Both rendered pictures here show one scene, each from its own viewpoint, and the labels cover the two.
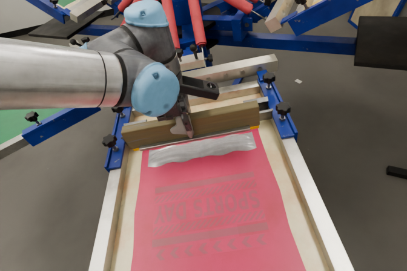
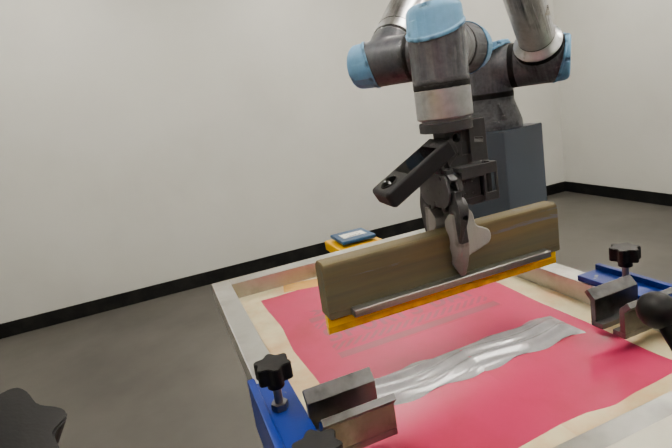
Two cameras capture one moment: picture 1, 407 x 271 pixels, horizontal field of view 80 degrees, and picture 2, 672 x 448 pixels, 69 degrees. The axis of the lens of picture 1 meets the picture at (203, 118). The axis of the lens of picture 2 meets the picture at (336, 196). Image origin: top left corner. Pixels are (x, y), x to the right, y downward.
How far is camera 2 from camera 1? 1.12 m
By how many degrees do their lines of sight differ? 120
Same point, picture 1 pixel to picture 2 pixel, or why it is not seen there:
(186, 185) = (450, 318)
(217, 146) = (431, 367)
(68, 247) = not seen: outside the picture
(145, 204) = (494, 291)
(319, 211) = (240, 323)
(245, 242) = not seen: hidden behind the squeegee
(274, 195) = (301, 344)
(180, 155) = (500, 338)
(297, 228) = (272, 328)
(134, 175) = (559, 303)
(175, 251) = not seen: hidden behind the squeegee
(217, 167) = (412, 346)
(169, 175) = (494, 318)
